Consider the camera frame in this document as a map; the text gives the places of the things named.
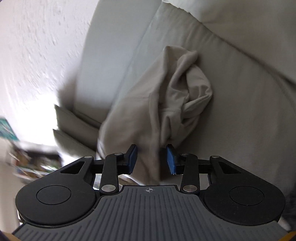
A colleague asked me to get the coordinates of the white sofa cushion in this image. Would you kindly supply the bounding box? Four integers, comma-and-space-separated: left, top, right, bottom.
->
161, 0, 296, 87

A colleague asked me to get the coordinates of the dark cloth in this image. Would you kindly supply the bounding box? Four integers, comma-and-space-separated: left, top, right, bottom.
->
282, 189, 296, 233

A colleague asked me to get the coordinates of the teal printed paper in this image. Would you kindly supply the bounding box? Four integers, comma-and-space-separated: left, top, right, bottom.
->
0, 116, 19, 142

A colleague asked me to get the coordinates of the dark shelf with clutter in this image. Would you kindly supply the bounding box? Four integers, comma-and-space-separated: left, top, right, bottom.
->
6, 143, 62, 181

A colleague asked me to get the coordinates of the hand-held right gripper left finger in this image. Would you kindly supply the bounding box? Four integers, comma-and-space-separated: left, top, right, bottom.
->
60, 144, 139, 194

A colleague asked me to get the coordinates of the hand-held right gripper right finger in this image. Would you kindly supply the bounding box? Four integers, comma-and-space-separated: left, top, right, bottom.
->
166, 144, 242, 194

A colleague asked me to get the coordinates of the light grey sofa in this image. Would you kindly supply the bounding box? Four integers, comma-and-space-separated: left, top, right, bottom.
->
53, 0, 296, 232

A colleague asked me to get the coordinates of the beige garment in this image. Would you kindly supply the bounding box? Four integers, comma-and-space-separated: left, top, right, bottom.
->
97, 46, 213, 186

